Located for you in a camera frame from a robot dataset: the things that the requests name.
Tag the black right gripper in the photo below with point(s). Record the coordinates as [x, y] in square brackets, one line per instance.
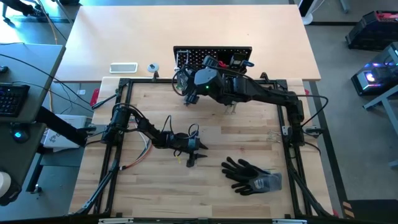
[189, 84]

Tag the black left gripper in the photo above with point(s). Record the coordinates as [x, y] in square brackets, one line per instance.
[189, 144]

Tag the black grey work glove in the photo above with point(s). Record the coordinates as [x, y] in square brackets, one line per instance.
[245, 190]
[239, 169]

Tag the silver combination wrench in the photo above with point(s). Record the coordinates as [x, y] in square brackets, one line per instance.
[234, 108]
[229, 109]

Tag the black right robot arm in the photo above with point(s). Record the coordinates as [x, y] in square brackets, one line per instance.
[248, 90]

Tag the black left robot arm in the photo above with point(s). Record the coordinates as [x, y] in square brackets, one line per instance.
[130, 124]

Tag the silver double prong peg hook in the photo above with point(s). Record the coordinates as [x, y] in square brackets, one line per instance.
[275, 137]

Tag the black metal pegboard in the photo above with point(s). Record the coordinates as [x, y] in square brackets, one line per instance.
[199, 53]

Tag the black table clamp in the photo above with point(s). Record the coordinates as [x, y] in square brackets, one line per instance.
[155, 75]
[264, 76]

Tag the black pegboard bin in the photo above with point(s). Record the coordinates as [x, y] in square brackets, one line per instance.
[230, 70]

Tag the light wood desk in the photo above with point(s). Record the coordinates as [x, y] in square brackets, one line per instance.
[186, 28]

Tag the white rectangular tray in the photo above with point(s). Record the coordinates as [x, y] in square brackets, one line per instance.
[123, 68]

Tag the red plastic clamp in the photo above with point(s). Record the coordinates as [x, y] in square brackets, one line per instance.
[94, 96]

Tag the white fan stand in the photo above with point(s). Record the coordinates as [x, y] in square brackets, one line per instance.
[308, 15]

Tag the white box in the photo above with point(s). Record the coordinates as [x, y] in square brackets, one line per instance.
[57, 138]

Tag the grey desk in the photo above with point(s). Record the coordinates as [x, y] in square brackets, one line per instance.
[37, 68]

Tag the black computer mouse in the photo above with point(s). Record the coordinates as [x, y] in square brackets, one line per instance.
[20, 135]

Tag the black keyboard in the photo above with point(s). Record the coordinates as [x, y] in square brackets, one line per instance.
[12, 99]

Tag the black desk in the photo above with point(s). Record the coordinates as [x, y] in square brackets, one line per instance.
[18, 161]

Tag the computer with RGB lights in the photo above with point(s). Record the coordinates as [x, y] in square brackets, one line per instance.
[373, 77]

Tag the blue metal beam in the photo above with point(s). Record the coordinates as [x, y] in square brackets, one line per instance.
[390, 124]

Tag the white tape roll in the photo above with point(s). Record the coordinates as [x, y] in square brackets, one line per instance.
[3, 185]

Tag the black aluminium frame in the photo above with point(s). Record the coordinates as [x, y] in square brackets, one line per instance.
[140, 81]

